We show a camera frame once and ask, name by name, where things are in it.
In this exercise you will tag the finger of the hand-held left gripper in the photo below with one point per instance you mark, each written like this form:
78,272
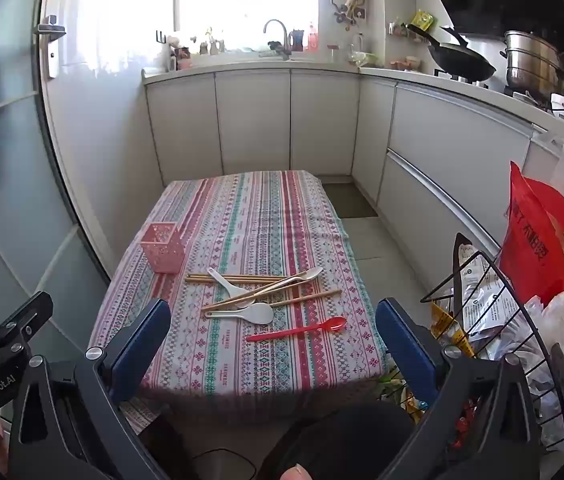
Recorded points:
17,321

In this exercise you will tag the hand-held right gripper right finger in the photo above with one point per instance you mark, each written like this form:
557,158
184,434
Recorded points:
408,350

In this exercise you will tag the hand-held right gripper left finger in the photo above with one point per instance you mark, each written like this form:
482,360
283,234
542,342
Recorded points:
138,347

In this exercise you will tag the wooden chopstick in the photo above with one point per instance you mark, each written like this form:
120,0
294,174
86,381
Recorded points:
282,286
222,302
201,280
242,276
323,294

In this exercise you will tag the pink utensil holder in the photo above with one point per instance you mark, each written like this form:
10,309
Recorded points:
162,252

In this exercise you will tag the red plastic spoon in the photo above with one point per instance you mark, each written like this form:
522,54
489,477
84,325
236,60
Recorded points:
302,330

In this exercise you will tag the white rice paddle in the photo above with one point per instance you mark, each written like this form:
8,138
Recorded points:
258,313
227,286

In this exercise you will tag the dark cloth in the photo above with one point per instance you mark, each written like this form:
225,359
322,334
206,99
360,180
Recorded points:
342,440

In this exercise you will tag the white long spoon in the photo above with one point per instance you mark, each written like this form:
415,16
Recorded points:
311,273

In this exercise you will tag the frosted glass door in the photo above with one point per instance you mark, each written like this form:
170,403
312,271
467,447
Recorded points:
2,170

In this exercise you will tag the grey floor mat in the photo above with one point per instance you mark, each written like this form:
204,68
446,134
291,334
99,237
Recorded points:
349,200

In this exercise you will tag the red plastic bag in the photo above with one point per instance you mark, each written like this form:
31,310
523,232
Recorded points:
542,240

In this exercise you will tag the striped patterned tablecloth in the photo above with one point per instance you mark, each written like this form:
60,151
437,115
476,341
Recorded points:
262,220

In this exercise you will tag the white lower kitchen cabinet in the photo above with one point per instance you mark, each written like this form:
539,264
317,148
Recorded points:
252,120

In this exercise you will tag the gas stove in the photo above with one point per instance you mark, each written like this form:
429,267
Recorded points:
462,80

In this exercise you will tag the black wok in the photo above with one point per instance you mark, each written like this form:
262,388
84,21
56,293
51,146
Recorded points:
464,60

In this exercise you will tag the clear bottle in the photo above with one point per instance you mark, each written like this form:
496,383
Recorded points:
358,47

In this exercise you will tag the steel stock pot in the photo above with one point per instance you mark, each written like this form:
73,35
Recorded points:
534,62

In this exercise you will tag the red dish soap bottle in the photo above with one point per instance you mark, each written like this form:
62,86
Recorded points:
312,39

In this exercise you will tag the yellow green packet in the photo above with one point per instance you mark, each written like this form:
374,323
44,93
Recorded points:
423,20

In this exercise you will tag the chrome faucet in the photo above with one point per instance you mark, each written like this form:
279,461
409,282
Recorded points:
278,25

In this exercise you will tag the kitchen window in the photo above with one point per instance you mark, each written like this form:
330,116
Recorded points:
247,0

